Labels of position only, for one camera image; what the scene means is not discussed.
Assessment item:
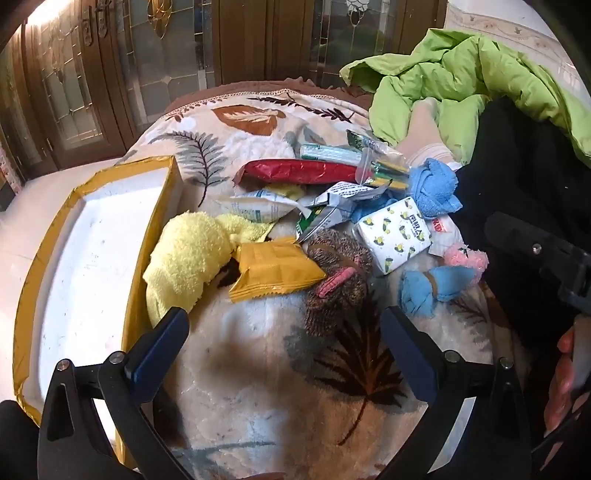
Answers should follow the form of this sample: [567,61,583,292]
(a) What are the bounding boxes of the pink plush toy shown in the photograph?
[443,243,489,274]

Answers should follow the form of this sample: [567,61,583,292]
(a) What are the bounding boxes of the white red-text sachet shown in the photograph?
[427,215,464,257]

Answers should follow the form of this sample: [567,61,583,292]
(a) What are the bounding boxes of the small blue cloth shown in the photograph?
[398,266,477,317]

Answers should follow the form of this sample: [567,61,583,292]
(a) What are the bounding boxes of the blue knotted towel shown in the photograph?
[409,158,463,219]

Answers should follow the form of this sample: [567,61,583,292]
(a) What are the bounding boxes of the lemon-print tissue pack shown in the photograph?
[355,197,431,275]

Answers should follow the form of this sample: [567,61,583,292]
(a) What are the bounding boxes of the brown speckled knit scarf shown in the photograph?
[304,229,374,337]

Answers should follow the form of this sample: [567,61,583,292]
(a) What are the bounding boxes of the bag of coloured sticks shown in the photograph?
[346,130,410,191]

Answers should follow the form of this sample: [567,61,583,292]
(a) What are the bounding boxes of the yellow fluffy towel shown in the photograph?
[142,212,273,326]

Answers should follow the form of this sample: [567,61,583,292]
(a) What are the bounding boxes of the white blue wrapper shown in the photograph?
[295,182,387,243]

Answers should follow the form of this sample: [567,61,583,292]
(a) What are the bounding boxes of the yellow snack packet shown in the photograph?
[229,237,327,303]

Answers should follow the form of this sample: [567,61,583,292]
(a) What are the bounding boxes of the teal cartoon tissue pack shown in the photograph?
[300,143,362,167]

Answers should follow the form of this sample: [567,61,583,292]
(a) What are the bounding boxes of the white green-print snack bag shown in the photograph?
[215,189,301,223]

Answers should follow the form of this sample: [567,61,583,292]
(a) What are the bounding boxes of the red foil snack bag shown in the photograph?
[232,159,356,185]

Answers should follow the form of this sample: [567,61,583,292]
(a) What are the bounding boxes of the person's right hand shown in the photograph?
[544,328,574,434]

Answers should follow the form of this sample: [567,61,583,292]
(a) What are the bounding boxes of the black trouser leg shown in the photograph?
[453,98,590,354]

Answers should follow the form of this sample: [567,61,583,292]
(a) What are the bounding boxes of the yellow-taped white foam box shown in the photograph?
[12,155,182,467]

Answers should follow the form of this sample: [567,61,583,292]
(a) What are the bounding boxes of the beige striped sock foot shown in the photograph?
[396,97,456,168]

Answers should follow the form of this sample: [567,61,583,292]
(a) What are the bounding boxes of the leaf-pattern fleece blanket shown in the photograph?
[115,80,523,480]

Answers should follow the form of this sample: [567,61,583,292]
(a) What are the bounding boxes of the green quilted jacket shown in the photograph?
[339,29,590,164]

